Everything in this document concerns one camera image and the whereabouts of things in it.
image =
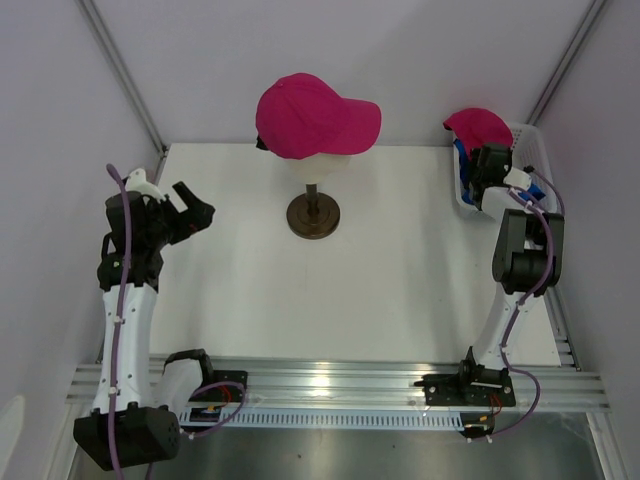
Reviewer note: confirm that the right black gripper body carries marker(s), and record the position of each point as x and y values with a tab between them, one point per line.
475	153

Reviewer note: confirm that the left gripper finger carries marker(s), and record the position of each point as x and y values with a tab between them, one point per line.
200	216
191	202

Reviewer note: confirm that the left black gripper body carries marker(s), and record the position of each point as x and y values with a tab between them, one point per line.
168	225

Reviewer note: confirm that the pink baseball cap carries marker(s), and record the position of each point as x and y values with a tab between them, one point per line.
300	116
475	127

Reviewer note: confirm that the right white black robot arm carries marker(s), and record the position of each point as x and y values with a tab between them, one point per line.
527	260

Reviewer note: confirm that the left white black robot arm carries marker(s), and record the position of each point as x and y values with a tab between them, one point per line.
133	421

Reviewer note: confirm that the white perforated plastic basket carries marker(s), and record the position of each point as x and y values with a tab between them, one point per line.
528	150

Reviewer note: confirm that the blue baseball cap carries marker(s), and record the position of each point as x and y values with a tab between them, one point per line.
465	167

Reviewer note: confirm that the cream mannequin head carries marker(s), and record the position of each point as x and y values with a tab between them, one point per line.
315	169

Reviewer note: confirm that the right corner aluminium profile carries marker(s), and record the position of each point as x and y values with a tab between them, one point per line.
578	40

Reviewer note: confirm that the corner aluminium profile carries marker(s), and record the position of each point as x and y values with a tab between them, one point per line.
578	40
120	71

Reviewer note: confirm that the left corner aluminium profile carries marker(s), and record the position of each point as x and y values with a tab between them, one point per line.
120	71

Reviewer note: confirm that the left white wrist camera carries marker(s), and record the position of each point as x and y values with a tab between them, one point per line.
137	181

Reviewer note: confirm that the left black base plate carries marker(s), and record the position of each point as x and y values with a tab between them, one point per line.
227	390

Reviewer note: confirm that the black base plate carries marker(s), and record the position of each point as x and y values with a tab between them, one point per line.
445	392
227	390

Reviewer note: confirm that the white slotted cable duct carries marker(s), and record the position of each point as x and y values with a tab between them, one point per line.
299	418

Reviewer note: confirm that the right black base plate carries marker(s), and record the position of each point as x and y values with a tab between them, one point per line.
445	392

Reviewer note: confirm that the aluminium extrusion rail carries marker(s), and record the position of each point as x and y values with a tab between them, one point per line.
319	384

